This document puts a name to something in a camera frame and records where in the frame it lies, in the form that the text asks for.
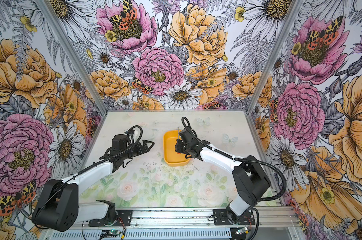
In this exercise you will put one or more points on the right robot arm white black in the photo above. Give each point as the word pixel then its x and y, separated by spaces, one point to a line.
pixel 175 181

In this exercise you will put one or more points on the left green circuit board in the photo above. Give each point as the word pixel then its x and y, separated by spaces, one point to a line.
pixel 111 233

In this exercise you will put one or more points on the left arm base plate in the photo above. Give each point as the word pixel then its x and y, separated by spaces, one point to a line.
pixel 120 218

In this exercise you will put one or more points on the yellow plastic bin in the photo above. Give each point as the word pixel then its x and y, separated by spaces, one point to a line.
pixel 171 157

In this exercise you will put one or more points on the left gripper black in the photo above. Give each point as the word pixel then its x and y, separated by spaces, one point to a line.
pixel 140 150

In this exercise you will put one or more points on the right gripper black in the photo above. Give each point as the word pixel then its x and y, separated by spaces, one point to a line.
pixel 178 145

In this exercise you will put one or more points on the aluminium corner post left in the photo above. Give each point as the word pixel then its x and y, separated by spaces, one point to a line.
pixel 57 28

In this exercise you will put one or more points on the aluminium corner post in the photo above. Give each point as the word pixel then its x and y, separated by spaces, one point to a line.
pixel 280 40
pixel 57 28

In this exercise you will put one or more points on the green circuit board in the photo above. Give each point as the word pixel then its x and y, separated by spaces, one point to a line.
pixel 111 233
pixel 243 230

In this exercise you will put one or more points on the aluminium front rail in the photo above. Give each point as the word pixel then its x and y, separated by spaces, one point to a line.
pixel 144 218

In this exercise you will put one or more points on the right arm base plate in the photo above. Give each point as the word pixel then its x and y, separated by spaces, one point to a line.
pixel 225 217

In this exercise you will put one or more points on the white slotted cable duct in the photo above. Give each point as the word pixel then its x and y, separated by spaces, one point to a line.
pixel 147 234

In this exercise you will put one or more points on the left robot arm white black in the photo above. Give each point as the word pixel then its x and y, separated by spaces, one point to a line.
pixel 59 208

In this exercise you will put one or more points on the right green circuit board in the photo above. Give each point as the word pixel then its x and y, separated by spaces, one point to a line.
pixel 243 230

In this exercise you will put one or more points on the aluminium corner post right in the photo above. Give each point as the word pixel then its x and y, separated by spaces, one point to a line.
pixel 280 40

